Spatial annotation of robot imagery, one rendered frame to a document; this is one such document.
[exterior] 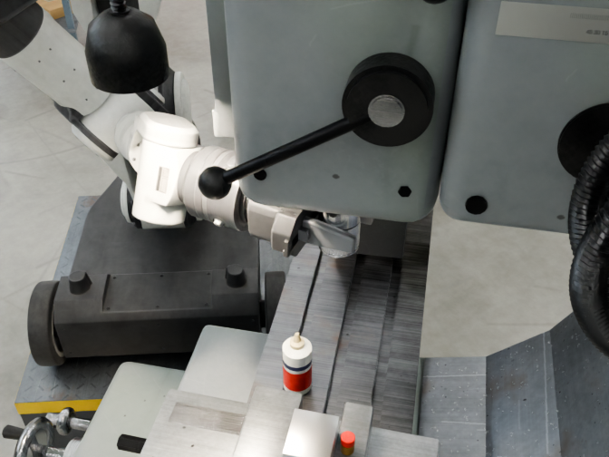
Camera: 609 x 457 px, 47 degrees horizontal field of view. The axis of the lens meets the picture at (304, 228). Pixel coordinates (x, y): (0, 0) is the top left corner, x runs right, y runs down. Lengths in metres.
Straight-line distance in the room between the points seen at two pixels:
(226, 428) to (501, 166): 0.50
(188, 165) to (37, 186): 2.31
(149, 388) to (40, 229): 1.65
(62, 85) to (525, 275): 1.93
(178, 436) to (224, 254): 0.90
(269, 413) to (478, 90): 0.48
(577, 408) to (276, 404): 0.39
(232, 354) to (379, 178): 0.62
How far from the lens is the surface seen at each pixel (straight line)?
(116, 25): 0.64
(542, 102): 0.55
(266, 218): 0.76
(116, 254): 1.79
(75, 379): 1.76
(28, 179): 3.17
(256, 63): 0.58
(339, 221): 0.75
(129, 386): 1.31
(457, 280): 2.53
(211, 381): 1.14
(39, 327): 1.67
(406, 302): 1.14
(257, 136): 0.61
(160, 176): 0.84
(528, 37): 0.52
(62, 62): 1.03
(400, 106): 0.53
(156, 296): 1.63
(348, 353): 1.06
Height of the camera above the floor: 1.73
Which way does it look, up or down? 40 degrees down
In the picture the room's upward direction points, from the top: straight up
